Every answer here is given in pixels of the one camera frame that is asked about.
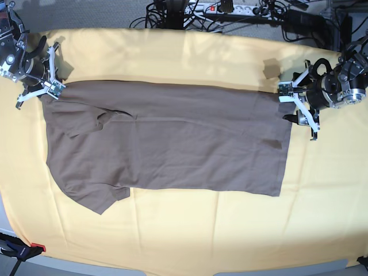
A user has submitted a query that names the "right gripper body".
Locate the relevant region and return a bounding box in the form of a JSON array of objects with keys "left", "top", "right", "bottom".
[{"left": 21, "top": 62, "right": 49, "bottom": 88}]

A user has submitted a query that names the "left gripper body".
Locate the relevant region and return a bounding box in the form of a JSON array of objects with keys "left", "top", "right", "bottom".
[{"left": 301, "top": 75, "right": 327, "bottom": 110}]

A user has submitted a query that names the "brown T-shirt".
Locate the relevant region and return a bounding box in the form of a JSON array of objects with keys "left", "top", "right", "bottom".
[{"left": 40, "top": 80, "right": 294, "bottom": 214}]

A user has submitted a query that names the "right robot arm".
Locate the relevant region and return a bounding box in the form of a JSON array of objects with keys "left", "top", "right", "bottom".
[{"left": 1, "top": 1, "right": 49, "bottom": 87}]

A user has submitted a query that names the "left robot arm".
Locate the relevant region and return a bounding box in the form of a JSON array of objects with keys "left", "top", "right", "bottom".
[{"left": 278, "top": 36, "right": 367, "bottom": 126}]

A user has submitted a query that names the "black power adapter box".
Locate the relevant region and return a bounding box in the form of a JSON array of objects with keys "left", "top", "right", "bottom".
[{"left": 282, "top": 9, "right": 326, "bottom": 35}]

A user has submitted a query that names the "yellow table cloth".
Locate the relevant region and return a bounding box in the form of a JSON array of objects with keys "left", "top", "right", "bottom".
[{"left": 1, "top": 29, "right": 367, "bottom": 275}]

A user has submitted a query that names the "white power strip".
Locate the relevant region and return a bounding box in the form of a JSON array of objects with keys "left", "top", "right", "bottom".
[{"left": 185, "top": 1, "right": 271, "bottom": 18}]

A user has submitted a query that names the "black corner clamp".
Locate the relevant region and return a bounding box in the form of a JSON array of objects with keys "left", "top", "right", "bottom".
[{"left": 356, "top": 256, "right": 368, "bottom": 270}]

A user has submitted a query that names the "black red table clamp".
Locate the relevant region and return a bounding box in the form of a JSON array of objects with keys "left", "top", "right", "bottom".
[{"left": 1, "top": 233, "right": 46, "bottom": 276}]

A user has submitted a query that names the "black cable bundle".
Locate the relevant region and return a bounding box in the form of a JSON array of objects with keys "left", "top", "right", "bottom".
[{"left": 128, "top": 0, "right": 231, "bottom": 34}]

